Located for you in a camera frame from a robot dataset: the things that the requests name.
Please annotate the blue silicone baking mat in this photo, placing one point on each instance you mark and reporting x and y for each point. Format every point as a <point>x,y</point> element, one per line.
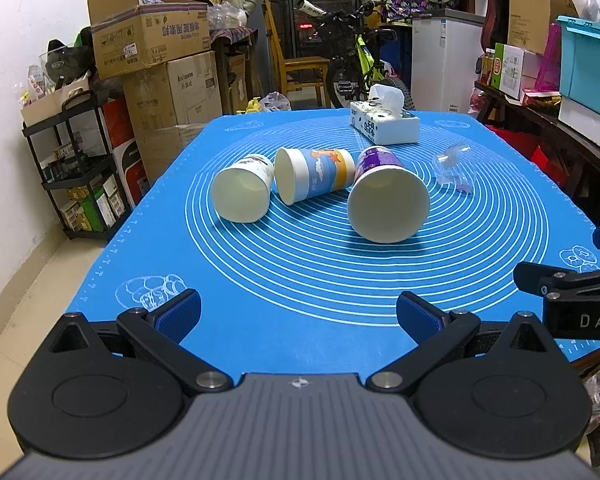
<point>299,292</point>

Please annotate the white chest freezer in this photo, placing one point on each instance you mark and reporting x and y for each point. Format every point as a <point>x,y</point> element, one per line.
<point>445,49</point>

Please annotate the wooden chair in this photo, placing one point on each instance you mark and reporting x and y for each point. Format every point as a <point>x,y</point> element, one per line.
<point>284,67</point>

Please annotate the white green carton box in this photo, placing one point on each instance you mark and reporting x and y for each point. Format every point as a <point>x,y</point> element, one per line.
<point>507,69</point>

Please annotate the open top cardboard box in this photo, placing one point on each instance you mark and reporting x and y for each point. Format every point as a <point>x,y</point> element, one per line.
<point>132,35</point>

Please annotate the dark wooden side table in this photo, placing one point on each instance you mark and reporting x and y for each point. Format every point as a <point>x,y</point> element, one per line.
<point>574,154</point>

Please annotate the white ink-print paper cup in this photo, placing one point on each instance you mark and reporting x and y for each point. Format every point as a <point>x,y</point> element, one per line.
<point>241,192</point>

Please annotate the purple paper cup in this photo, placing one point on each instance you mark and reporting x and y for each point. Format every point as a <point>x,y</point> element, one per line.
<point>387,203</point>

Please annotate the tall brown cardboard box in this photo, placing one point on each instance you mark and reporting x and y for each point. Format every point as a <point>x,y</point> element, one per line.
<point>529,21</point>

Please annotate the clear plastic cup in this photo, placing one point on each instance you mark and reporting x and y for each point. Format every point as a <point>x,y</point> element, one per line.
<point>450,171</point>

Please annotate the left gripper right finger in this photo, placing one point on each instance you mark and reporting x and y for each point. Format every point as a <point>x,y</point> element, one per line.
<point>500,390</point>

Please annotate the teal plastic storage bin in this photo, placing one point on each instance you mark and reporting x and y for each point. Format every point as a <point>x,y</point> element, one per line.
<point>580,66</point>

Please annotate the black shelf rack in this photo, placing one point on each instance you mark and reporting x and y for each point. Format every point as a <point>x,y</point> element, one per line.
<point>85,190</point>

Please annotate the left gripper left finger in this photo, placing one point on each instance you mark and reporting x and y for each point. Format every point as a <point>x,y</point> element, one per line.
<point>95,390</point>

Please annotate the large lower cardboard box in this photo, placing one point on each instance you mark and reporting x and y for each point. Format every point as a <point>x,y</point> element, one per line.
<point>169,105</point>

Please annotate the black green bicycle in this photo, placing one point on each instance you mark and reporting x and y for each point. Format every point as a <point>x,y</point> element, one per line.
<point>353,48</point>

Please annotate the white tissue box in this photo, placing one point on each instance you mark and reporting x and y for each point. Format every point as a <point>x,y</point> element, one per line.
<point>383,119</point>

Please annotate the blue cartoon paper cup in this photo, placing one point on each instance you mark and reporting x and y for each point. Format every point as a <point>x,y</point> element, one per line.
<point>301,173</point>

